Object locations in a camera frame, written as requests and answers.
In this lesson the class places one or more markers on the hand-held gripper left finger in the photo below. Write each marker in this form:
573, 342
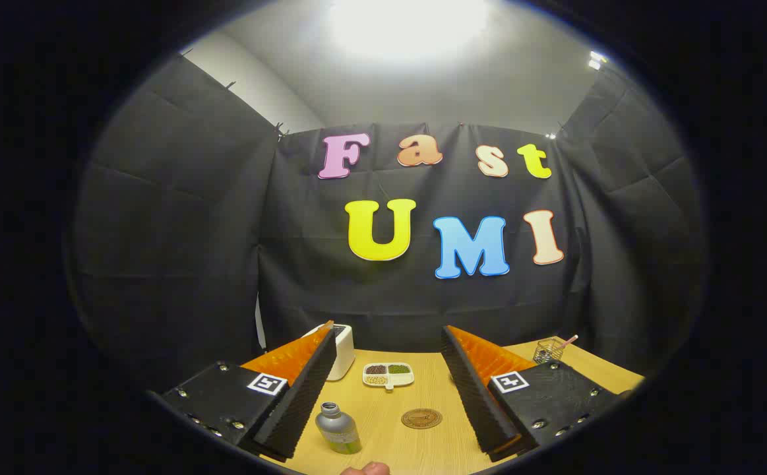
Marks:
304, 396

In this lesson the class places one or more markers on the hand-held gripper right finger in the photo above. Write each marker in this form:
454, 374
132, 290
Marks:
472, 396

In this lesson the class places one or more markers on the silver juice bottle green label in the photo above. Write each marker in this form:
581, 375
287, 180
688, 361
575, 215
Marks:
337, 429

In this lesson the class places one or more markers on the round cork coaster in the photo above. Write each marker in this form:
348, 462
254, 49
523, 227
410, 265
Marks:
421, 418

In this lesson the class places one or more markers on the white toaster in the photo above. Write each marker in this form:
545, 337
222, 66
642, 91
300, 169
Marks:
344, 349

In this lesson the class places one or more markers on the wooden table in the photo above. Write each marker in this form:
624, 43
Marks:
423, 448

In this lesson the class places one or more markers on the white divided tray of beans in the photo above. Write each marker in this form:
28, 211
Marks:
388, 375

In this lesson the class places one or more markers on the pink checked straw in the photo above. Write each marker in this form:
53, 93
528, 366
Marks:
568, 341

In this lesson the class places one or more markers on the black backdrop cloth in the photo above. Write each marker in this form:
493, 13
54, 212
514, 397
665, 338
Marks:
192, 231

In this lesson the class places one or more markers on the bright ceiling light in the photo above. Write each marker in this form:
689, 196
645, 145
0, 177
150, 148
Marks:
409, 26

